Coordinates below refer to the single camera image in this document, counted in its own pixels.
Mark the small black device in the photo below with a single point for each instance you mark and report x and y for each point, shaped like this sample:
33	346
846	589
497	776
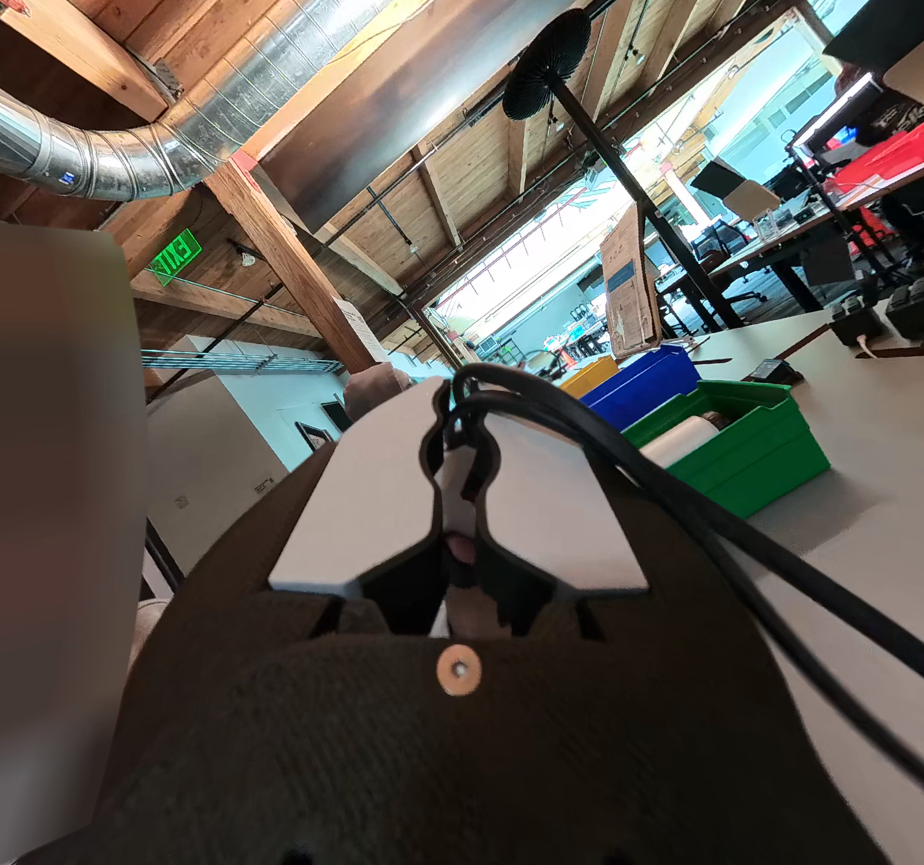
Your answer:
776	372

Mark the silver ceiling duct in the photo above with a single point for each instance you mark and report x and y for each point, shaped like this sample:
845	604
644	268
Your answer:
216	121

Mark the white paper roll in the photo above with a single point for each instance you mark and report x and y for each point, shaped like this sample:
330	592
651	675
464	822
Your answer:
686	439

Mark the black floor lamp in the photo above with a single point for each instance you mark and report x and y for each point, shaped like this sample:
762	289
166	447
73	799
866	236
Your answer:
545	67

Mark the person's left hand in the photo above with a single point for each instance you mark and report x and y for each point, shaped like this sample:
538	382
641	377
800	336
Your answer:
469	612

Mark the green exit sign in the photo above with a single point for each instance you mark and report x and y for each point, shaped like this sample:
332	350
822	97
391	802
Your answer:
177	258

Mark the framed picture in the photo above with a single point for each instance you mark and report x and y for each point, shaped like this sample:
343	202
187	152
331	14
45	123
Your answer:
314	437

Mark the yellow plastic bin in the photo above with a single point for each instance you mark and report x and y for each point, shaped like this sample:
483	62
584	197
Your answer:
588	378

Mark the blue plastic bin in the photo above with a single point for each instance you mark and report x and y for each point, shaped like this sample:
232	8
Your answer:
635	388

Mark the black and cardboard panel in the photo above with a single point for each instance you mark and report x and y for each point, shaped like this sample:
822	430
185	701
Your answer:
722	183

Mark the red plastic bin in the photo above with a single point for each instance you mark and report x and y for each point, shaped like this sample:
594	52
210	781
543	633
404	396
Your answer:
888	161

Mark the green plastic bin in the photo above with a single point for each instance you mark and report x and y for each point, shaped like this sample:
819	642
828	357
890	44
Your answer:
751	460

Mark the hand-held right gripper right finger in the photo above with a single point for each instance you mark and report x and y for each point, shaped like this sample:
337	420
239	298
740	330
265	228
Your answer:
556	525

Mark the white paper notice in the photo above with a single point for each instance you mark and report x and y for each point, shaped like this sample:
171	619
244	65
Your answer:
361	331

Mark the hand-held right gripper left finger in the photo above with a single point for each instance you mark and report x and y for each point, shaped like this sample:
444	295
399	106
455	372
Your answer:
361	504

